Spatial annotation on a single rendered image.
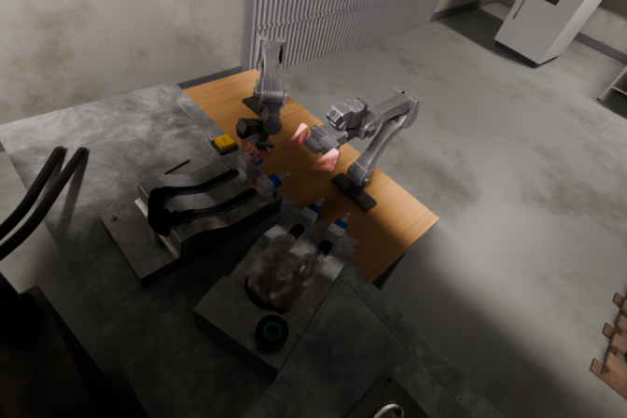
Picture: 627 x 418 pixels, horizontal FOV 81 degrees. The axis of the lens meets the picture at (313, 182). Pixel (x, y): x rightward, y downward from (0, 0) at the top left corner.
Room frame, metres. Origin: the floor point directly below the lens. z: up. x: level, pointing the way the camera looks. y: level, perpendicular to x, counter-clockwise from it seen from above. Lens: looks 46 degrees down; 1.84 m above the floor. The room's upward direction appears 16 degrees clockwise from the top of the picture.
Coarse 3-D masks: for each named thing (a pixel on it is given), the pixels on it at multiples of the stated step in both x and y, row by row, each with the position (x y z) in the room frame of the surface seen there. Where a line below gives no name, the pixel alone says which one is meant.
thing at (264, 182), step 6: (264, 174) 0.87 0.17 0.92; (288, 174) 0.93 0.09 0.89; (258, 180) 0.84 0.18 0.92; (264, 180) 0.84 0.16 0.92; (270, 180) 0.85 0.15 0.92; (276, 180) 0.87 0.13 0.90; (258, 186) 0.83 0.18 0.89; (264, 186) 0.82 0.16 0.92; (270, 186) 0.83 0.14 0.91; (276, 186) 0.86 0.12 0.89; (264, 192) 0.81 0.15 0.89
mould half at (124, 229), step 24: (216, 168) 0.86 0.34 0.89; (240, 168) 0.89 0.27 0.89; (144, 192) 0.65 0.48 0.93; (216, 192) 0.76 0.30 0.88; (240, 192) 0.79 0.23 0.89; (120, 216) 0.59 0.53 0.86; (144, 216) 0.61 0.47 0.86; (216, 216) 0.66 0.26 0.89; (240, 216) 0.69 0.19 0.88; (264, 216) 0.77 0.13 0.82; (120, 240) 0.51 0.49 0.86; (144, 240) 0.53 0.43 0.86; (168, 240) 0.55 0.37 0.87; (192, 240) 0.55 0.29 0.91; (216, 240) 0.61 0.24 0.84; (144, 264) 0.46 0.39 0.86; (168, 264) 0.48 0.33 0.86
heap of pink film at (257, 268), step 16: (272, 240) 0.62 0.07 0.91; (288, 240) 0.65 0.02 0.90; (272, 256) 0.57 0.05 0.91; (304, 256) 0.60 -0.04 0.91; (320, 256) 0.63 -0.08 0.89; (256, 272) 0.52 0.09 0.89; (272, 272) 0.53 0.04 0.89; (304, 272) 0.55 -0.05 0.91; (256, 288) 0.47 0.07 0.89; (272, 288) 0.48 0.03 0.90; (288, 288) 0.50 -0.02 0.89; (304, 288) 0.51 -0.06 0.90; (272, 304) 0.44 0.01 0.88; (288, 304) 0.46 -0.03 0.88
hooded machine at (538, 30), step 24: (528, 0) 5.13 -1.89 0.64; (552, 0) 4.98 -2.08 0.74; (576, 0) 4.85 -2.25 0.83; (600, 0) 5.36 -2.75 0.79; (504, 24) 5.21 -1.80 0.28; (528, 24) 5.04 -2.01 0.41; (552, 24) 4.88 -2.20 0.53; (576, 24) 5.11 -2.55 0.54; (504, 48) 5.15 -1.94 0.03; (528, 48) 4.94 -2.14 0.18; (552, 48) 4.86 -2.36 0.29
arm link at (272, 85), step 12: (264, 36) 1.19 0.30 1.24; (264, 48) 1.16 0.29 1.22; (276, 48) 1.17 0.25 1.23; (264, 60) 1.13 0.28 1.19; (276, 60) 1.12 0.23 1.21; (264, 72) 1.08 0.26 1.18; (276, 72) 1.06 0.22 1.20; (264, 84) 1.00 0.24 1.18; (276, 84) 1.01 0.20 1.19; (264, 96) 0.97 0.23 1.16; (276, 96) 0.98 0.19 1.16
